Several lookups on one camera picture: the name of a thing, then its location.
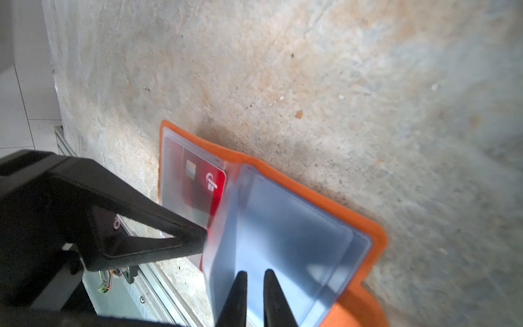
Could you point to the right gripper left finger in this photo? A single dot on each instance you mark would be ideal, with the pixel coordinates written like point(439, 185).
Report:
point(234, 312)

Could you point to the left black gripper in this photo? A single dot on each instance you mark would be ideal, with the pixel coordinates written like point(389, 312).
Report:
point(57, 221)

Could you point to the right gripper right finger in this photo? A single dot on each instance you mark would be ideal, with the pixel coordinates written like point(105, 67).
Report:
point(277, 311)

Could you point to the red VIP card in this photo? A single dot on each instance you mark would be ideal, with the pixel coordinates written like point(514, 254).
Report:
point(192, 182)

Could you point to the orange leather card holder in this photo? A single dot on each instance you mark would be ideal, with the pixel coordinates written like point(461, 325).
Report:
point(319, 250)

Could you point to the aluminium mounting rail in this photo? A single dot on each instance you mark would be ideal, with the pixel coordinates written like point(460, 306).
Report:
point(170, 291)

